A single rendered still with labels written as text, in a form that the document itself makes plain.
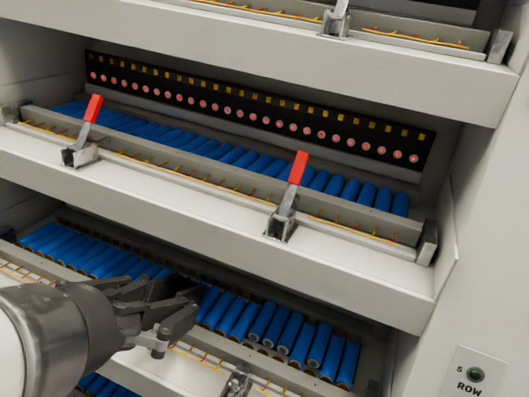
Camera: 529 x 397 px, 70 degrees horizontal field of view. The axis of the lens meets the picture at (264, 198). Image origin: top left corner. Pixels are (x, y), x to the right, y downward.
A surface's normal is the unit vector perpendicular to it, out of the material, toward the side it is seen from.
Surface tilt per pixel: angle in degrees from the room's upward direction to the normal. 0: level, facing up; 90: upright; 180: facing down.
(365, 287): 111
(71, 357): 71
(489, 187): 90
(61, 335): 52
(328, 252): 21
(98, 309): 39
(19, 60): 90
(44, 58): 90
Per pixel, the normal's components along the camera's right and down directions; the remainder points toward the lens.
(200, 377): 0.13, -0.86
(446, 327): -0.30, 0.09
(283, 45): -0.37, 0.42
